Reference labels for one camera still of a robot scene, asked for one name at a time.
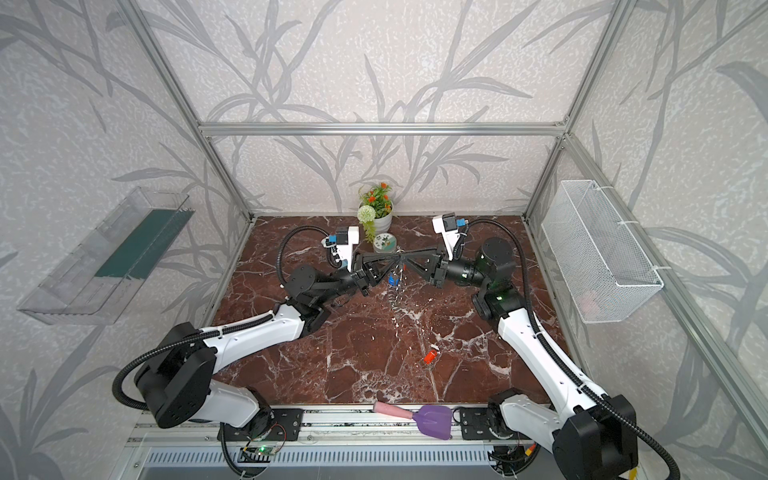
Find red key tag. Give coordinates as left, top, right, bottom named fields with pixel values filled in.
left=423, top=347, right=439, bottom=365

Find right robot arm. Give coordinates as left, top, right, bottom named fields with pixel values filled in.
left=402, top=213, right=681, bottom=479

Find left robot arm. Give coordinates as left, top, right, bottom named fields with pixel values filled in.
left=112, top=227, right=401, bottom=435

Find potted plant orange flowers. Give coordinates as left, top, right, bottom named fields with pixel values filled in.
left=357, top=182, right=393, bottom=243

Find green circuit board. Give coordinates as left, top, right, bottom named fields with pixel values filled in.
left=239, top=445, right=282, bottom=464

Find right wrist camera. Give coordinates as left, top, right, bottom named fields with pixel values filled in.
left=432, top=213, right=468, bottom=261

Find purple scoop pink handle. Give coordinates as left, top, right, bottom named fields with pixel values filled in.
left=373, top=401, right=453, bottom=440

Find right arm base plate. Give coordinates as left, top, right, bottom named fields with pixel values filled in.
left=454, top=407, right=512, bottom=441

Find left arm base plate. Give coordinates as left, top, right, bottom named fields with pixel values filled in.
left=217, top=408, right=304, bottom=442

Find white wire basket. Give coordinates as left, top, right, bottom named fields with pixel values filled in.
left=542, top=180, right=664, bottom=324

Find clear plastic wall shelf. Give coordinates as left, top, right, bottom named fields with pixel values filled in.
left=18, top=187, right=195, bottom=325

